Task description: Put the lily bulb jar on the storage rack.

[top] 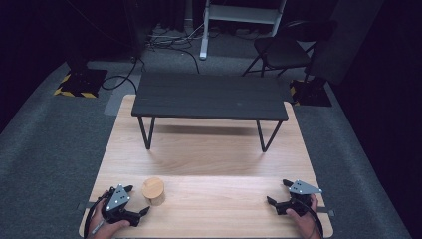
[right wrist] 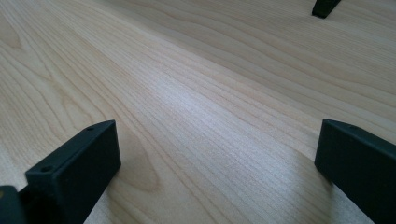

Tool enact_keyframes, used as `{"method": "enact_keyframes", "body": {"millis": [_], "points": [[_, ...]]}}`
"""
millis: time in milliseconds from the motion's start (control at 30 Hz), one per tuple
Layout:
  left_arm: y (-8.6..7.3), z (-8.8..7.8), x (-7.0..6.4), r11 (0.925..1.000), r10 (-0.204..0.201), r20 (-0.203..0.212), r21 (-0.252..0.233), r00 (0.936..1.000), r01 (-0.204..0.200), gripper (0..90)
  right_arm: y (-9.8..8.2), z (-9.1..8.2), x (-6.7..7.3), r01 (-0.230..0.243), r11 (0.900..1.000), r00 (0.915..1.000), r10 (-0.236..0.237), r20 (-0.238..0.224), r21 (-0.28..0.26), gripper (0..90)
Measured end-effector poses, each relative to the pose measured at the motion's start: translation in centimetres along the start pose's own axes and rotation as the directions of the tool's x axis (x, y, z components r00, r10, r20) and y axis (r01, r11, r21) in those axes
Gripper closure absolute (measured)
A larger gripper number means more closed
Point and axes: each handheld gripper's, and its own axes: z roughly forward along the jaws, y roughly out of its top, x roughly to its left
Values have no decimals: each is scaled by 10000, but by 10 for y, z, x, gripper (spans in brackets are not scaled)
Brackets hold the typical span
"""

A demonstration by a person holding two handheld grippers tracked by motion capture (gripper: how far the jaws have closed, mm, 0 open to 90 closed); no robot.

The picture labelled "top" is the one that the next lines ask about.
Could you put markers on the round wooden cylinder block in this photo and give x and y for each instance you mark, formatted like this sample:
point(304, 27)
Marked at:
point(153, 191)

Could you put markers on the person's right hand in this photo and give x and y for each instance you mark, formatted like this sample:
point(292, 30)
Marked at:
point(307, 222)

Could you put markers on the black shelf with metal legs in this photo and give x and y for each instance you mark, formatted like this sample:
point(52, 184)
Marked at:
point(209, 94)

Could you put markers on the person's left hand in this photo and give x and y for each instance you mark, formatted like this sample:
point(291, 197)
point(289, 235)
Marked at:
point(106, 229)

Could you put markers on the black folding chair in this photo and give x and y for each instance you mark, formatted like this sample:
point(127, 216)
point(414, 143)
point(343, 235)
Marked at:
point(285, 49)

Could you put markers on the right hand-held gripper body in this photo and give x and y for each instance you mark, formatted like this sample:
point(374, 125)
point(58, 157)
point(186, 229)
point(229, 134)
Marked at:
point(300, 199)

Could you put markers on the black yellow striped base plate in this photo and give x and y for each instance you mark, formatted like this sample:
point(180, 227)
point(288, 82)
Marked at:
point(83, 83)
point(310, 93)

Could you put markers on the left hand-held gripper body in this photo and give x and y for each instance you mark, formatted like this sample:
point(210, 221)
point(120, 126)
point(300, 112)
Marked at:
point(116, 199)

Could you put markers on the grey upright panel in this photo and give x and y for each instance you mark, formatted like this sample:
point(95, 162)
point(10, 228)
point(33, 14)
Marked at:
point(345, 40)

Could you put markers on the white metal stand frame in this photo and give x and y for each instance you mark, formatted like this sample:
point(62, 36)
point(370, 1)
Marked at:
point(239, 15)

